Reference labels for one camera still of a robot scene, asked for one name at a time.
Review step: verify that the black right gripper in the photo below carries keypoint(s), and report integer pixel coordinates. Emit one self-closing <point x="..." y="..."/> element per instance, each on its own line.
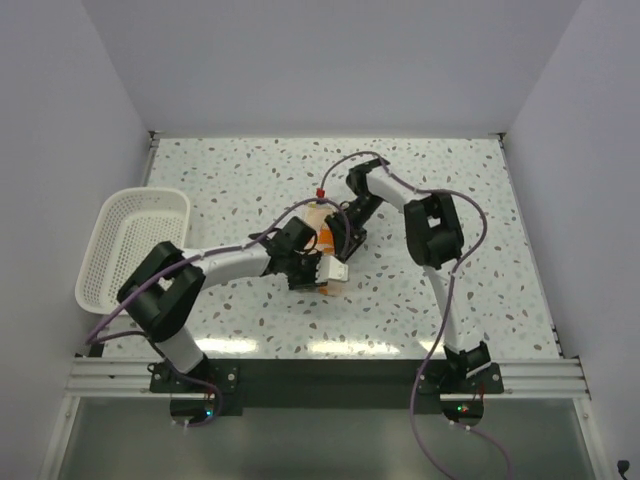
<point x="346" y="236"/>

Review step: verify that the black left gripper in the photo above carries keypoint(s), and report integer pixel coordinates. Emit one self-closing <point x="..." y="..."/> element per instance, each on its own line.
<point x="310" y="281"/>

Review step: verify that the orange patterned towel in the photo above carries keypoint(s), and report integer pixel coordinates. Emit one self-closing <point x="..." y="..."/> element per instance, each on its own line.
<point x="315" y="215"/>

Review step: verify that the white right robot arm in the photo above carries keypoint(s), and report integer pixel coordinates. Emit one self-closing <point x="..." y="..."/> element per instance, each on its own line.
<point x="434" y="239"/>

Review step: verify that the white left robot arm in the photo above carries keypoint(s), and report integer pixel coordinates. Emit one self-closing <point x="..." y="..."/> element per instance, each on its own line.
<point x="162" y="291"/>

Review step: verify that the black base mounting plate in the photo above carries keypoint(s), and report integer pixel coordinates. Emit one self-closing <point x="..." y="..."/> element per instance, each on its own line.
<point x="237" y="385"/>

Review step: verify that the white perforated plastic basket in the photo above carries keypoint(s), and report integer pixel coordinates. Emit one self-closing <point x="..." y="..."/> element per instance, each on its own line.
<point x="130" y="223"/>

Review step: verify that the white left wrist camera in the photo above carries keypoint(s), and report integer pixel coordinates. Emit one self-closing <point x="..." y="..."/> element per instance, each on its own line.
<point x="331" y="269"/>

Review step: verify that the aluminium frame rail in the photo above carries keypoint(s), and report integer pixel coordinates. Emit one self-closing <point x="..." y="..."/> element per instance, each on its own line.
<point x="522" y="379"/>

